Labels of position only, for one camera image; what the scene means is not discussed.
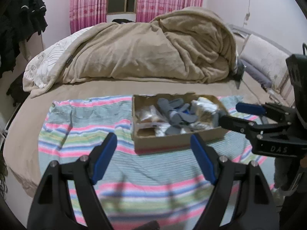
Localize beige fleece blanket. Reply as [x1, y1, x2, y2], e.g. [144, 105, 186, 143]
[58, 7, 238, 85]

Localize grey knitted cloth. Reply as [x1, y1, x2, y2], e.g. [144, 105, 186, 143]
[157, 98, 198, 136]

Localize clear plastic bag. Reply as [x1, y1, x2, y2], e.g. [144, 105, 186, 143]
[135, 104, 163, 124]

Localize cardboard box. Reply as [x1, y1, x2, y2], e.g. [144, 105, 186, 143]
[132, 92, 229, 155]

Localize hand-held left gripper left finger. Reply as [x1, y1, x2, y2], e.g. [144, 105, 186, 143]
[26, 132, 118, 230]

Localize white plastic bag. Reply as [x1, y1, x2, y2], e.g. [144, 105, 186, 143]
[153, 123, 173, 137]

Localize white and yellow packet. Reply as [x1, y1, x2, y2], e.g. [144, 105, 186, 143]
[197, 96, 226, 113]

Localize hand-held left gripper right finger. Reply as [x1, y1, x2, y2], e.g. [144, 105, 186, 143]
[190, 132, 281, 230]

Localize grey pillow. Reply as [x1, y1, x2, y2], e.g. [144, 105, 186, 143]
[239, 55, 274, 87]

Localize white floral pillow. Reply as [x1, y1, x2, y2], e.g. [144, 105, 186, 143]
[240, 35, 292, 87]

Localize dark cloth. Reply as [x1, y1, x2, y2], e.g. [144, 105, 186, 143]
[7, 75, 28, 107]

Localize black clothes on rack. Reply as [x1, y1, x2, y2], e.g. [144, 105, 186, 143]
[0, 0, 48, 77]

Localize white floral duvet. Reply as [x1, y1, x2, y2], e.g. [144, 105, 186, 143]
[23, 26, 94, 94]

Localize bag of cotton swabs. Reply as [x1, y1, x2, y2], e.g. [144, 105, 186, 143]
[194, 111, 220, 130]

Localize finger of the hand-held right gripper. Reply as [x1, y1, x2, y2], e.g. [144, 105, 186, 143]
[235, 102, 297, 125]
[216, 114, 292, 139]

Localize white wall cord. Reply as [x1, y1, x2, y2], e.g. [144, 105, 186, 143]
[243, 0, 252, 28]

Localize upright tablet on stand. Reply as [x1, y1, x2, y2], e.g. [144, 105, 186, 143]
[234, 63, 247, 90]

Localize striped cloth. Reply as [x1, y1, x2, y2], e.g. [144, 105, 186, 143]
[38, 95, 274, 230]

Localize bed with tan sheet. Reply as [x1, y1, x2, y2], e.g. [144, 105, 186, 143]
[3, 77, 295, 197]

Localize metal bed headboard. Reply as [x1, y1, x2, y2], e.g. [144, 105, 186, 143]
[227, 23, 296, 101]

